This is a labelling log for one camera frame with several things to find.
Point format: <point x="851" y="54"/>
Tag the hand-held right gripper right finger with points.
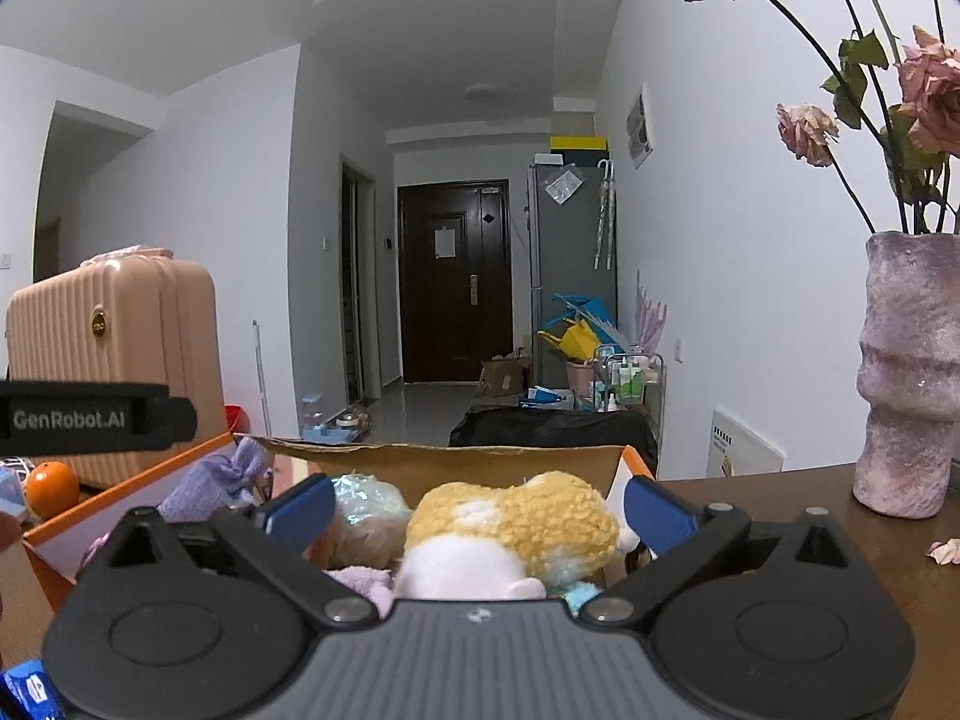
<point x="656" y="514"/>

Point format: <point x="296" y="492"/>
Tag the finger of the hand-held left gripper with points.
<point x="174" y="416"/>

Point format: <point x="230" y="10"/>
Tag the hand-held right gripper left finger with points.
<point x="304" y="510"/>

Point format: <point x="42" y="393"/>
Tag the iridescent bath ball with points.
<point x="367" y="502"/>

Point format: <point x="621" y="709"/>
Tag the purple knit bow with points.
<point x="210" y="480"/>

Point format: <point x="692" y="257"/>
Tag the fluffy purple headband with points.
<point x="360" y="585"/>

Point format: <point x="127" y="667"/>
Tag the light blue plush toy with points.
<point x="579" y="596"/>

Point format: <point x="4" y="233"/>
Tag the yellow white plush toy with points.
<point x="510" y="525"/>

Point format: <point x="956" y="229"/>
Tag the orange cardboard box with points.
<point x="450" y="465"/>

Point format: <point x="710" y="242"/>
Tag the person's left hand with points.
<point x="9" y="531"/>

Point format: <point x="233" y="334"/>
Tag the red basin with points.
<point x="238" y="420"/>

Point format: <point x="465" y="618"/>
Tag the orange fruit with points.
<point x="52" y="491"/>

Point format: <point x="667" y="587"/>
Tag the pet water dispenser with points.
<point x="313" y="420"/>

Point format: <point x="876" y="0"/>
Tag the blue tissue pack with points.
<point x="11" y="491"/>

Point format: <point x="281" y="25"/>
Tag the white pole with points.
<point x="261" y="382"/>

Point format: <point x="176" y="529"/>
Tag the pink ribbed suitcase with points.
<point x="112" y="330"/>

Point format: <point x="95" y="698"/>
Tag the pet food bowls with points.
<point x="352" y="421"/>

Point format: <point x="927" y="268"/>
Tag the trolley with bottles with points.
<point x="630" y="382"/>

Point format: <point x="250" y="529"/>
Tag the black bag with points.
<point x="547" y="427"/>

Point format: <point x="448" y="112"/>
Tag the pink bin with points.
<point x="580" y="381"/>

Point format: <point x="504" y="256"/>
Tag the blue white package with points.
<point x="544" y="397"/>

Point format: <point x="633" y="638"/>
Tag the yellow bag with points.
<point x="574" y="341"/>

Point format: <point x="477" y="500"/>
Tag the purple feather decoration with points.
<point x="651" y="315"/>

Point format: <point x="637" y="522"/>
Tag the brown cardboard box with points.
<point x="502" y="375"/>

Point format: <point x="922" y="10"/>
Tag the blue folded item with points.
<point x="585" y="311"/>

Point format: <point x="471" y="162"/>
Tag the dark wooden entrance door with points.
<point x="420" y="315"/>

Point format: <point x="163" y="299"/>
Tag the grey refrigerator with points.
<point x="570" y="255"/>

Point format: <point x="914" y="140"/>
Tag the small blue packet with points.
<point x="26" y="690"/>

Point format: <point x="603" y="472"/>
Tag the mauve textured vase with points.
<point x="907" y="390"/>

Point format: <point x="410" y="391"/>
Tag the fallen pink petal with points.
<point x="945" y="551"/>

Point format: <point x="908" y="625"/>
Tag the folded white umbrella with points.
<point x="604" y="217"/>

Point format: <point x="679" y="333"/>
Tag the white paper notice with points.
<point x="444" y="242"/>

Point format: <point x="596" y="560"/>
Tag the clear plastic bag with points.
<point x="564" y="186"/>

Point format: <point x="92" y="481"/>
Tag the yellow black box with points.
<point x="577" y="142"/>

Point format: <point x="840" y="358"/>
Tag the round ceiling light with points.
<point x="487" y="91"/>

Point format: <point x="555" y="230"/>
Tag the bunch of dried pink roses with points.
<point x="930" y="90"/>

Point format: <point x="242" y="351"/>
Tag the white wall box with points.
<point x="746" y="442"/>

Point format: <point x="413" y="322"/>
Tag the white wall outlet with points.
<point x="679" y="351"/>

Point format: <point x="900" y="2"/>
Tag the interior door frame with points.
<point x="356" y="277"/>

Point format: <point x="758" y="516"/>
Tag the white wall electrical panel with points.
<point x="640" y="127"/>

